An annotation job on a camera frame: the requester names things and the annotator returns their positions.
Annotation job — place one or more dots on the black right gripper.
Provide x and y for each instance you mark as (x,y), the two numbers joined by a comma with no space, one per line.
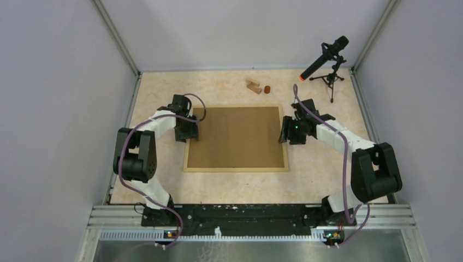
(286,134)

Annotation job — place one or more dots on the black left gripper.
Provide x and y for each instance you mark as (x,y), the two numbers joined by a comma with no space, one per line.
(192,132)

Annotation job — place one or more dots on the brown cardboard backing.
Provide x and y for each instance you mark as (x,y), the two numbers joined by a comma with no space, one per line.
(235,137)

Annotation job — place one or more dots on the light wooden picture frame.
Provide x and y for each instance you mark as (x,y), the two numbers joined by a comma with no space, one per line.
(235,169)

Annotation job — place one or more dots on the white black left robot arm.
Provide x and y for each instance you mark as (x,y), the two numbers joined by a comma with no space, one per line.
(135,158)

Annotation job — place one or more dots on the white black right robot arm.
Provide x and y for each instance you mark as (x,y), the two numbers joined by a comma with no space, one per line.
(369,170)

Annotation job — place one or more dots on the brown wooden cylinder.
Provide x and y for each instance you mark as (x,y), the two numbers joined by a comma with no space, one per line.
(267,89)

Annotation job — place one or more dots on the upright wooden block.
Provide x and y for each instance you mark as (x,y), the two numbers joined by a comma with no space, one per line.
(254,88)

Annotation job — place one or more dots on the flat wooden block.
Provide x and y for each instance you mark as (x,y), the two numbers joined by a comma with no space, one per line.
(251,81)

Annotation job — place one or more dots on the black microphone tripod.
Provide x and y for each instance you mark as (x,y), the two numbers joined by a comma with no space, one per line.
(331,78)

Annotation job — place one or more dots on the black microphone orange tip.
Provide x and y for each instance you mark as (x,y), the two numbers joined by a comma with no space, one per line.
(330,52)

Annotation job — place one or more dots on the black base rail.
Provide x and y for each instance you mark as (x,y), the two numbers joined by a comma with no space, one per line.
(242,219)

